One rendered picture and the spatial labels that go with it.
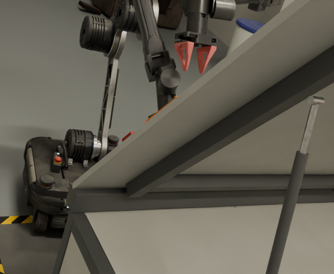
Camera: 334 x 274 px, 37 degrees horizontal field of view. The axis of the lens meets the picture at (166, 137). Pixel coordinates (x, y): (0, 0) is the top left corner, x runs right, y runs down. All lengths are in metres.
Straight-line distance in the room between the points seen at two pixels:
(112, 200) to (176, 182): 0.19
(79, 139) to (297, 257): 1.42
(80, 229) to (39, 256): 1.12
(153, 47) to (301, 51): 0.70
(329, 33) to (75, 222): 0.86
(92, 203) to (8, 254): 1.09
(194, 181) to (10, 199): 1.53
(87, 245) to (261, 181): 0.59
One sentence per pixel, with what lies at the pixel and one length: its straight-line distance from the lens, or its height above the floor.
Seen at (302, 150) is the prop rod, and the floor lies 1.32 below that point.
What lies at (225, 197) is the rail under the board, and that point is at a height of 0.84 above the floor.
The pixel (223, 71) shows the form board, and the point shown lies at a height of 1.41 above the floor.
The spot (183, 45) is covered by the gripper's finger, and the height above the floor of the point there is 1.31.
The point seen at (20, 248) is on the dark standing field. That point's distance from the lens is 2.50.
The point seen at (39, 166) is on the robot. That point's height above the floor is 0.24.
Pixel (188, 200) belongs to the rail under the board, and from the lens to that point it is 1.59.
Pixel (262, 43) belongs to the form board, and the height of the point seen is 1.49.
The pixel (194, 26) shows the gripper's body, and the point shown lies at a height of 1.36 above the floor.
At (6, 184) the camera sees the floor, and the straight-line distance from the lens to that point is 2.90.
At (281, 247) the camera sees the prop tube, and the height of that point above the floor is 1.14.
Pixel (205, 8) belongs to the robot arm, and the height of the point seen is 1.41.
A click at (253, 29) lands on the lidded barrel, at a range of 5.40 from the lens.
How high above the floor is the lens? 1.64
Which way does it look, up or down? 25 degrees down
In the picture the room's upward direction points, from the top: 19 degrees clockwise
